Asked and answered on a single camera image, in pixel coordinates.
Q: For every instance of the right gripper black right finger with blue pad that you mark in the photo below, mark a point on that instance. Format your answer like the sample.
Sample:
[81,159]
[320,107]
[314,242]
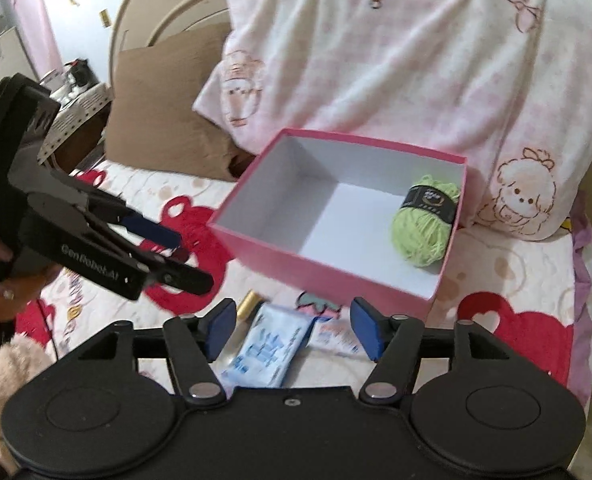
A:
[393,343]

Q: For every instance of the pink puppy print pillow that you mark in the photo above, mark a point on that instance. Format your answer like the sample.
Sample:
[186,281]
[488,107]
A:
[505,83]

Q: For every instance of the pink cardboard box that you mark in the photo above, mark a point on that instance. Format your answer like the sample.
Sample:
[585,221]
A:
[314,211]

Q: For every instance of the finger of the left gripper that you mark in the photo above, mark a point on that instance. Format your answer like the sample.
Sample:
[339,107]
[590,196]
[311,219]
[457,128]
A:
[145,227]
[175,272]

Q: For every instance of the fluffy beige sleeve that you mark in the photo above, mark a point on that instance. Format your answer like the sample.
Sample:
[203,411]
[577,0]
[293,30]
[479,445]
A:
[21,360]

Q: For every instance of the brown pillow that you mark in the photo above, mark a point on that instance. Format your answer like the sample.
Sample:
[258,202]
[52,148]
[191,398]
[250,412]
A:
[152,124]

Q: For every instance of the blue tissue pack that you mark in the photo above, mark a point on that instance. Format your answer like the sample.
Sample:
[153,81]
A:
[273,339]

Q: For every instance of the black white plush toy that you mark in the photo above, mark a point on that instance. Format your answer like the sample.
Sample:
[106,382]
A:
[80,75]

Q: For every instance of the person's left hand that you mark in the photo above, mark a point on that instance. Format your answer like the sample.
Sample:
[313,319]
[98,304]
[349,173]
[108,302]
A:
[15,293]

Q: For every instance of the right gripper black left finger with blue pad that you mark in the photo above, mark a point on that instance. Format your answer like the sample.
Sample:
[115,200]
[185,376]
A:
[192,345]

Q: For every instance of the red bear print blanket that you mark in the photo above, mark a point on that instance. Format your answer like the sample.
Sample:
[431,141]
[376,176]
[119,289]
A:
[535,296]

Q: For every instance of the bedside table with clutter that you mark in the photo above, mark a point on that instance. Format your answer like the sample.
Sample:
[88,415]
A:
[75,139]

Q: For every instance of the green yarn ball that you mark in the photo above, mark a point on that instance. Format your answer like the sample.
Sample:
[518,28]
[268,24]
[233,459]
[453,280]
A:
[421,228]

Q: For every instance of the white pink wipes pack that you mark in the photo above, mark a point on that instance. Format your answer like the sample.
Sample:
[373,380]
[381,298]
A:
[334,335]

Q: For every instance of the foundation bottle gold cap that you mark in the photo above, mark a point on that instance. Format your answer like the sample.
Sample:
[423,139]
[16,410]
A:
[249,306]

